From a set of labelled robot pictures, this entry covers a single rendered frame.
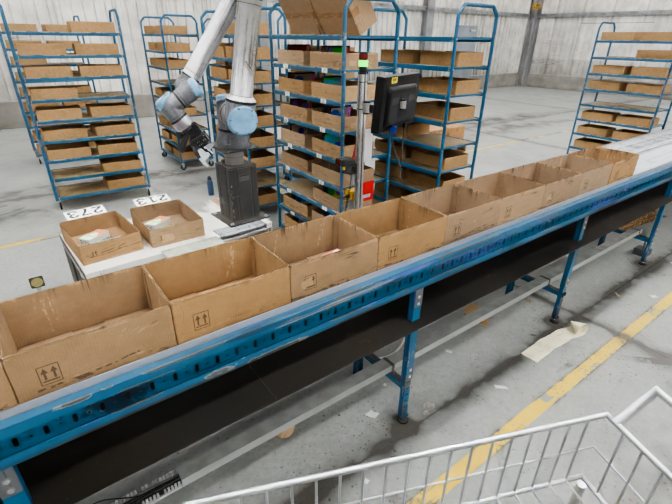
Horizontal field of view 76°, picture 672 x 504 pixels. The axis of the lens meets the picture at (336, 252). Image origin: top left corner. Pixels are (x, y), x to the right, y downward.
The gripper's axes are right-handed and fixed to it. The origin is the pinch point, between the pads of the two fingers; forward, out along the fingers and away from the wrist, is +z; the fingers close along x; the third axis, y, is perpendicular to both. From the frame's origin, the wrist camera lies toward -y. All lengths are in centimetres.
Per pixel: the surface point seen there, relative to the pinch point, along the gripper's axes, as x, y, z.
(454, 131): 461, 162, 290
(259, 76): 213, -2, 15
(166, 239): -21.5, -37.3, 16.3
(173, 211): 18, -48, 19
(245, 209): 10.6, -6.9, 37.1
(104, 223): -1, -72, -2
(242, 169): 15.1, 5.5, 17.2
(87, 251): -41, -59, -5
